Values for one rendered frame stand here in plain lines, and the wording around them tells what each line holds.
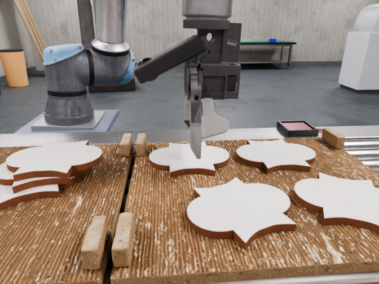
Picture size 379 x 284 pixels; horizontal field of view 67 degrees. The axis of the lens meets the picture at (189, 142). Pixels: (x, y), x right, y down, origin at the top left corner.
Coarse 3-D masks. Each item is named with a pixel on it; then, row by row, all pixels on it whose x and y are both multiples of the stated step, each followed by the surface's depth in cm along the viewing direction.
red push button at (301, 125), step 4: (284, 124) 73; (288, 124) 73; (292, 124) 73; (296, 124) 73; (300, 124) 73; (304, 124) 73; (292, 128) 70; (296, 128) 70; (300, 128) 70; (304, 128) 70; (308, 128) 70
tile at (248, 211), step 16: (208, 192) 40; (224, 192) 40; (240, 192) 40; (256, 192) 40; (272, 192) 40; (192, 208) 36; (208, 208) 36; (224, 208) 36; (240, 208) 36; (256, 208) 36; (272, 208) 36; (288, 208) 37; (192, 224) 34; (208, 224) 34; (224, 224) 34; (240, 224) 34; (256, 224) 34; (272, 224) 34; (288, 224) 34; (240, 240) 32
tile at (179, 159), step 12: (180, 144) 56; (204, 144) 56; (156, 156) 51; (168, 156) 51; (180, 156) 51; (192, 156) 51; (204, 156) 51; (216, 156) 51; (228, 156) 51; (156, 168) 49; (168, 168) 48; (180, 168) 47; (192, 168) 47; (204, 168) 47; (216, 168) 49
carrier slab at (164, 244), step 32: (320, 160) 52; (352, 160) 52; (160, 192) 42; (192, 192) 42; (288, 192) 42; (160, 224) 35; (320, 224) 35; (160, 256) 30; (192, 256) 30; (224, 256) 30; (256, 256) 30; (288, 256) 30; (320, 256) 30; (352, 256) 30
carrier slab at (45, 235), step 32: (0, 160) 52; (128, 160) 52; (64, 192) 42; (96, 192) 42; (0, 224) 35; (32, 224) 35; (64, 224) 35; (0, 256) 30; (32, 256) 30; (64, 256) 30
